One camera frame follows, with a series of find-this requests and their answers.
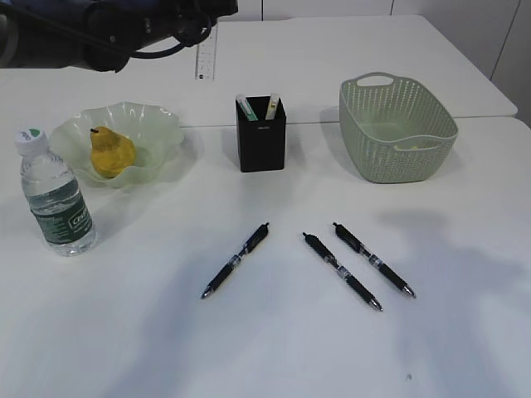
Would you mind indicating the yellow pear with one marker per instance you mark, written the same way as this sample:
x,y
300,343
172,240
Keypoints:
x,y
111,152

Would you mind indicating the black gel pen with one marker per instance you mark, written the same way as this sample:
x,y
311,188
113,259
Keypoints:
x,y
358,247
255,239
327,256

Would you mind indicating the frosted green wavy plate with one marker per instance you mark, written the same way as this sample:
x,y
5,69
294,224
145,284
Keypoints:
x,y
154,131

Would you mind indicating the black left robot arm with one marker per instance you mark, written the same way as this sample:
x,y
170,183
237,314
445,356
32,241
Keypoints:
x,y
103,35

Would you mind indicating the green plastic woven basket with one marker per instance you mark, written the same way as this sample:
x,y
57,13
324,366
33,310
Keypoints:
x,y
378,110

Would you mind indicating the mint green pen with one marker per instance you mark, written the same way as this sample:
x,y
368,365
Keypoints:
x,y
246,108

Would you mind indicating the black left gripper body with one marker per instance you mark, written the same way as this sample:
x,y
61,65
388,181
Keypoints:
x,y
157,20

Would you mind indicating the yellow white waste paper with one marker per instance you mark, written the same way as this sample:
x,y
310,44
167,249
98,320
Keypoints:
x,y
407,146

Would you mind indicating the clear plastic ruler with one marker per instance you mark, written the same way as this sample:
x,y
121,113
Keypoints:
x,y
206,57

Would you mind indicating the black square pen holder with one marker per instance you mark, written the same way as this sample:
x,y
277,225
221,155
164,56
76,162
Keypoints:
x,y
261,143

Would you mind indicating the clear water bottle green label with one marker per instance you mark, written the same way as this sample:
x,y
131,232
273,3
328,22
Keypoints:
x,y
53,195

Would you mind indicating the yellow-green utility knife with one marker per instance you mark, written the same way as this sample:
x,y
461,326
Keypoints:
x,y
272,106

